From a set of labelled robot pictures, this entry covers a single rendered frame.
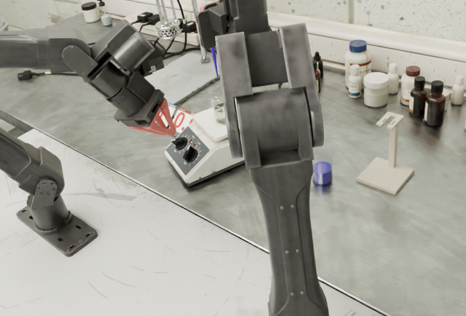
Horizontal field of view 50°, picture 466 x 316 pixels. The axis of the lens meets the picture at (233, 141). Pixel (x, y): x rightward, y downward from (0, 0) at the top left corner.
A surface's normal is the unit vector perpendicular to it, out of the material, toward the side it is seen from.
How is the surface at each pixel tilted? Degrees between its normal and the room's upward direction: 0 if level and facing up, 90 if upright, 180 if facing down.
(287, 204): 73
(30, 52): 84
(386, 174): 0
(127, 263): 0
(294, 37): 41
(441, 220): 0
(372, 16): 90
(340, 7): 90
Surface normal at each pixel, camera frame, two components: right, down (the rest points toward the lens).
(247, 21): 0.04, 0.55
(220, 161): 0.46, 0.44
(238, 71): -0.08, -0.26
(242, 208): -0.14, -0.82
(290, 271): 0.00, 0.29
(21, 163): 0.26, 0.32
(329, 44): -0.65, 0.50
